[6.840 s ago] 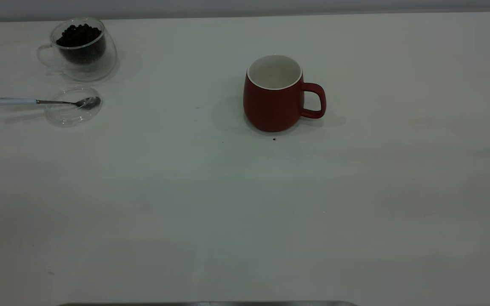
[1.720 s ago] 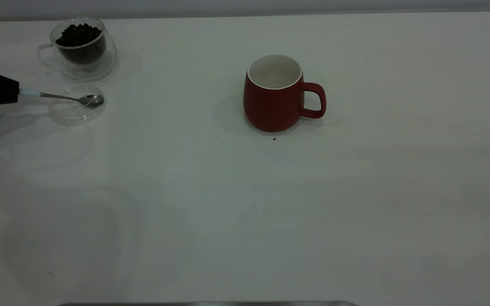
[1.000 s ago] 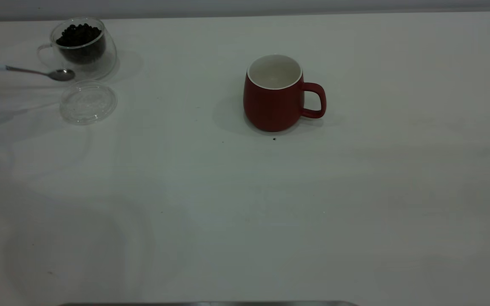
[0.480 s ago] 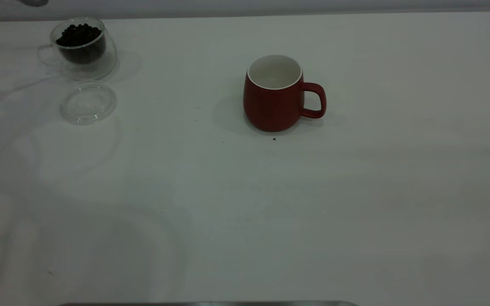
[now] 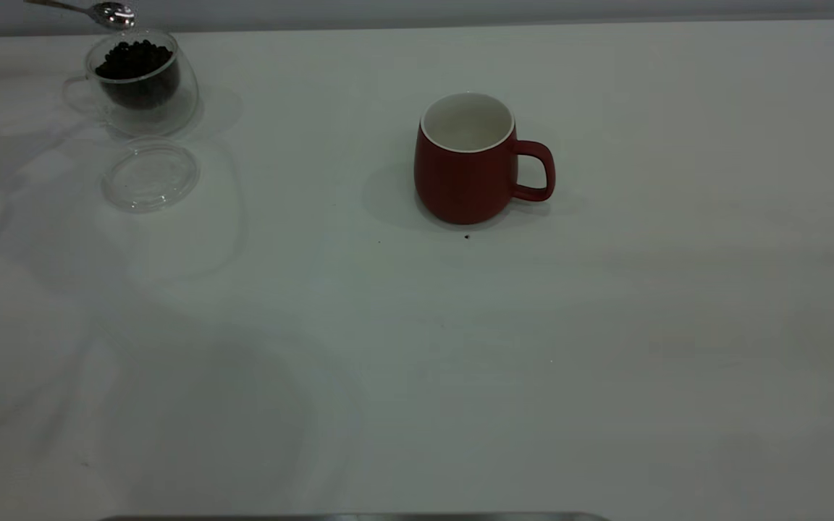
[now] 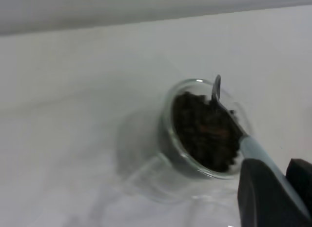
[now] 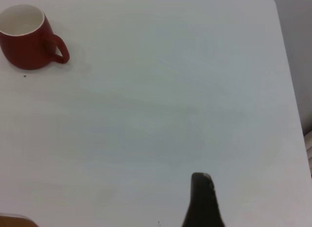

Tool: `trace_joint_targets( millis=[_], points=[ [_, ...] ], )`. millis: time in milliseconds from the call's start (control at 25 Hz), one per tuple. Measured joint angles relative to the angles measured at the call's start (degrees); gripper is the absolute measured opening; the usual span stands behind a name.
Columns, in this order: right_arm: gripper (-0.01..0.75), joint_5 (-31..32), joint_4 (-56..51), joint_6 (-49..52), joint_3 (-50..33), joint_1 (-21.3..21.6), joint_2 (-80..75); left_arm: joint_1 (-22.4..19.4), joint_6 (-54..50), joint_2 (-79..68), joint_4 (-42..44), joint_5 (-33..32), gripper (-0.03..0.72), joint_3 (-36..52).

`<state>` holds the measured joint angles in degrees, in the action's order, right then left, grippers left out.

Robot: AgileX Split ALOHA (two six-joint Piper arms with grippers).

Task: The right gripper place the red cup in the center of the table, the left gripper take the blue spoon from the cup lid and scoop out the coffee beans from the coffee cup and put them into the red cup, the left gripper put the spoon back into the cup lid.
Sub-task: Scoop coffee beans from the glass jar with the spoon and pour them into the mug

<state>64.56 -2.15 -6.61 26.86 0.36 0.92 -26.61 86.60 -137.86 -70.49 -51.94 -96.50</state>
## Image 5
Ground red ceramic mug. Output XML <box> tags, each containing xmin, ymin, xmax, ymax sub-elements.
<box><xmin>413</xmin><ymin>92</ymin><xmax>556</xmax><ymax>226</ymax></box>

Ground white-handled metal spoon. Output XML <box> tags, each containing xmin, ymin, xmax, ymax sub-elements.
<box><xmin>24</xmin><ymin>0</ymin><xmax>136</xmax><ymax>30</ymax></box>

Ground dark coffee beans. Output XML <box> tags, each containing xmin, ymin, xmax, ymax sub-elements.
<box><xmin>95</xmin><ymin>41</ymin><xmax>180</xmax><ymax>111</ymax></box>

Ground clear glass saucer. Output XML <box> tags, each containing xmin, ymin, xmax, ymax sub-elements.
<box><xmin>101</xmin><ymin>140</ymin><xmax>201</xmax><ymax>213</ymax></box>

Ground clear glass cup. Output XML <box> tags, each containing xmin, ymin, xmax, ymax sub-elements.
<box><xmin>62</xmin><ymin>29</ymin><xmax>201</xmax><ymax>140</ymax></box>

